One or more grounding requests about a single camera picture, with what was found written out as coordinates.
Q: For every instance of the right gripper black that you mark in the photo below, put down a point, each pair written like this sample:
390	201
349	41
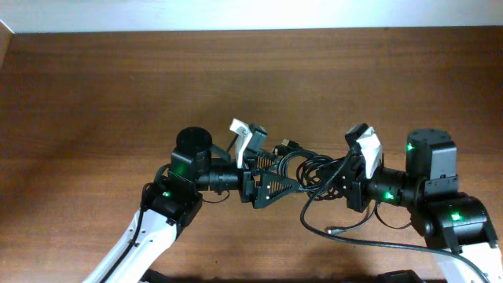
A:
354	189

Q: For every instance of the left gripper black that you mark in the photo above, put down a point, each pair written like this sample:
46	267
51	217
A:
247	187

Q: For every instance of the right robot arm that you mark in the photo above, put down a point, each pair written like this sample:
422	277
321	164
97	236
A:
443	150

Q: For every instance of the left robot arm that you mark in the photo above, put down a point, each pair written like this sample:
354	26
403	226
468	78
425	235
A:
170	202

